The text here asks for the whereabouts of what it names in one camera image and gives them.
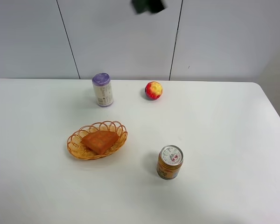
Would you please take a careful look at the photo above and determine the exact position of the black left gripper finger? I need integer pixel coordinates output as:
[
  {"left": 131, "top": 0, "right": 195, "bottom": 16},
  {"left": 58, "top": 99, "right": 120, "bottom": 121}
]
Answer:
[{"left": 131, "top": 0, "right": 149, "bottom": 14}]

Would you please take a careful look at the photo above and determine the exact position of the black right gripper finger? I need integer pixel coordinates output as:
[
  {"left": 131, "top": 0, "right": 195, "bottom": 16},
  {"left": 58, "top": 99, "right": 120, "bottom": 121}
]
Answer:
[{"left": 147, "top": 0, "right": 167, "bottom": 14}]

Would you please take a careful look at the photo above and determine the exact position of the orange waffle wedge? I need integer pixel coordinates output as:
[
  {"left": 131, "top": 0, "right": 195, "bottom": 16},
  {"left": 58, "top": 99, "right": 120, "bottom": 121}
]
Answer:
[{"left": 81, "top": 131, "right": 119, "bottom": 155}]

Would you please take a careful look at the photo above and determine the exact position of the orange woven wicker basket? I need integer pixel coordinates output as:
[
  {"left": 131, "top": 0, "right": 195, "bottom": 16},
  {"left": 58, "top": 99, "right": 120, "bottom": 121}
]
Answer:
[{"left": 67, "top": 121, "right": 128, "bottom": 160}]

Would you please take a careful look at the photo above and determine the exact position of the red yellow apple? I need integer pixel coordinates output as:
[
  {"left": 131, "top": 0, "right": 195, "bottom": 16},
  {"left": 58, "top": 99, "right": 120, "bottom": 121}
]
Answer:
[{"left": 145, "top": 81, "right": 163, "bottom": 100}]

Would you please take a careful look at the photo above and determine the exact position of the purple white cylindrical container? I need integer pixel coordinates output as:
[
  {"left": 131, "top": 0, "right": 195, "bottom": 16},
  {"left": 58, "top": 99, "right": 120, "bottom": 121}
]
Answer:
[{"left": 92, "top": 73, "right": 114, "bottom": 107}]

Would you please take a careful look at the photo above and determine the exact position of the orange drink can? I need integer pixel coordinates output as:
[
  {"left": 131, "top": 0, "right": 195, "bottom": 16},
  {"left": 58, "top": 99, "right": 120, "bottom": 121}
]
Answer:
[{"left": 156, "top": 145, "right": 184, "bottom": 180}]

